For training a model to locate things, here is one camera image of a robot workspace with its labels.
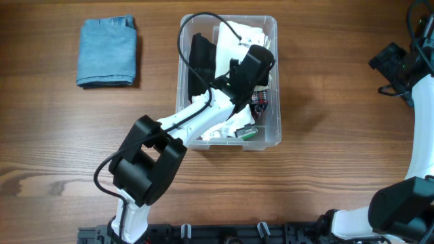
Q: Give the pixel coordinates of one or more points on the black garment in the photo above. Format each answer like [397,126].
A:
[202,59]

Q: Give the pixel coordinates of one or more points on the white printed t-shirt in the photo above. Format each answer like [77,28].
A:
[240,125]

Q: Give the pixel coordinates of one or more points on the clear plastic storage container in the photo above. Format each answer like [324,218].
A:
[269,123]

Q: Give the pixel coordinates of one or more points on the cream white garment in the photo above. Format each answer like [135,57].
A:
[229,47]

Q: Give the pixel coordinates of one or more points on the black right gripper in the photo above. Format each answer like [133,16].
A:
[388,57]

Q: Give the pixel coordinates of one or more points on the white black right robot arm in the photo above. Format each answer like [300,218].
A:
[401,212]

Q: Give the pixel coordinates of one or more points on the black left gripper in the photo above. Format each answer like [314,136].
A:
[236,66]

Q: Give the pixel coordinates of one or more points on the blue denim jeans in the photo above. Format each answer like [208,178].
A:
[107,52]

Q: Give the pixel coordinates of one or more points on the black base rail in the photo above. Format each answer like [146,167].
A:
[288,233]

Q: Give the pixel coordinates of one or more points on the red plaid shirt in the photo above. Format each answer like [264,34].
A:
[258,103]

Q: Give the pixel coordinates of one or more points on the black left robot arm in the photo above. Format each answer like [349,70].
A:
[151,154]

